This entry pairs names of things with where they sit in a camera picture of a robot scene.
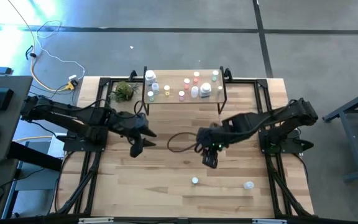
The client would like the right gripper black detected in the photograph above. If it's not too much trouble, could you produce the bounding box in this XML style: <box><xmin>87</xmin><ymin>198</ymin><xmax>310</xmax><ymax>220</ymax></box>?
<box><xmin>196</xmin><ymin>123</ymin><xmax>231</xmax><ymax>169</ymax></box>

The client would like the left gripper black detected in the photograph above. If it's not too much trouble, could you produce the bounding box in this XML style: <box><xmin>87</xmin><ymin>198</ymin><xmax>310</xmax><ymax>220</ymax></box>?
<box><xmin>109</xmin><ymin>111</ymin><xmax>157</xmax><ymax>158</ymax></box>

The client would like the wooden shelf with black legs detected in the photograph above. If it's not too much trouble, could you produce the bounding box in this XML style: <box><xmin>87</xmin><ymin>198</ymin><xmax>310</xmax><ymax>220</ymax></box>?
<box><xmin>141</xmin><ymin>65</ymin><xmax>228</xmax><ymax>116</ymax></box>

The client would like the potted green plant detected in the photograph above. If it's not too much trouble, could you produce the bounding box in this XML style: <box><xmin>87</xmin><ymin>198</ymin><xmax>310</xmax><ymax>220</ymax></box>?
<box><xmin>108</xmin><ymin>80</ymin><xmax>140</xmax><ymax>104</ymax></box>

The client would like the grey floor box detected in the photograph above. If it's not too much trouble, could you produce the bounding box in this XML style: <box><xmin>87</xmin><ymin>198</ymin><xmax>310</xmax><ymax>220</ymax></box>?
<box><xmin>11</xmin><ymin>139</ymin><xmax>65</xmax><ymax>192</ymax></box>

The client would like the black desk beam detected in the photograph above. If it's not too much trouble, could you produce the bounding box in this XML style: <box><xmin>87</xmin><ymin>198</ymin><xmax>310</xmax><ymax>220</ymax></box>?
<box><xmin>7</xmin><ymin>141</ymin><xmax>63</xmax><ymax>172</ymax></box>

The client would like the grey desk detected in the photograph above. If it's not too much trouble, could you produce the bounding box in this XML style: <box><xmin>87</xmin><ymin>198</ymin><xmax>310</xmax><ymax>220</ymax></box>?
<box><xmin>0</xmin><ymin>75</ymin><xmax>34</xmax><ymax>164</ymax></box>

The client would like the blue-grey metal table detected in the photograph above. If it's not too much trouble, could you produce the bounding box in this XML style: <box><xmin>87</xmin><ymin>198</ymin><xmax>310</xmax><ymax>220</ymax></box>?
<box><xmin>321</xmin><ymin>84</ymin><xmax>358</xmax><ymax>183</ymax></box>

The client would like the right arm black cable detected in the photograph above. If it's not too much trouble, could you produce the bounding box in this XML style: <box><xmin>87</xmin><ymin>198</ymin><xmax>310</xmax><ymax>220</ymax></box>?
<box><xmin>167</xmin><ymin>131</ymin><xmax>200</xmax><ymax>154</ymax></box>

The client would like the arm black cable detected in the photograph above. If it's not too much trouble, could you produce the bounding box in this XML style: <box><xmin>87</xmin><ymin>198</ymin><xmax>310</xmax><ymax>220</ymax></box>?
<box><xmin>82</xmin><ymin>98</ymin><xmax>147</xmax><ymax>118</ymax></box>
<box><xmin>167</xmin><ymin>131</ymin><xmax>200</xmax><ymax>154</ymax></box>

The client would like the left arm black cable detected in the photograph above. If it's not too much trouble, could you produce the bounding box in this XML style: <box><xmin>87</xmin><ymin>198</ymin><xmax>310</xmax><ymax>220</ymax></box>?
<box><xmin>82</xmin><ymin>98</ymin><xmax>147</xmax><ymax>118</ymax></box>

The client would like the black metal table frame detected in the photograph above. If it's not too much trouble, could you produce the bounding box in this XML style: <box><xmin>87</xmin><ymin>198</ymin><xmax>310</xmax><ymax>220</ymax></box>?
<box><xmin>50</xmin><ymin>70</ymin><xmax>315</xmax><ymax>218</ymax></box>

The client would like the silver frame bracket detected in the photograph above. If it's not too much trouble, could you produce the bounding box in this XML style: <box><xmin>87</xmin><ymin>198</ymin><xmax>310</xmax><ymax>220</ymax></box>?
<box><xmin>78</xmin><ymin>217</ymin><xmax>114</xmax><ymax>224</ymax></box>
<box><xmin>252</xmin><ymin>218</ymin><xmax>288</xmax><ymax>224</ymax></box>

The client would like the white floor cable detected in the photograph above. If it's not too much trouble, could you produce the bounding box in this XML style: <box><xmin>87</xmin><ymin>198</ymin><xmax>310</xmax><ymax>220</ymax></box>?
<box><xmin>35</xmin><ymin>20</ymin><xmax>86</xmax><ymax>80</ymax></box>

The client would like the yellow floor cable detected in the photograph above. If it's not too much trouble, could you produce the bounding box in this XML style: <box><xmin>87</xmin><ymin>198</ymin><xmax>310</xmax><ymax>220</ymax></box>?
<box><xmin>7</xmin><ymin>0</ymin><xmax>74</xmax><ymax>93</ymax></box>

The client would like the short black floor cable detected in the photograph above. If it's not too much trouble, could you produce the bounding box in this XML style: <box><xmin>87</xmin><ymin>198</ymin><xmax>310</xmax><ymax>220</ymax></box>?
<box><xmin>25</xmin><ymin>45</ymin><xmax>39</xmax><ymax>60</ymax></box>

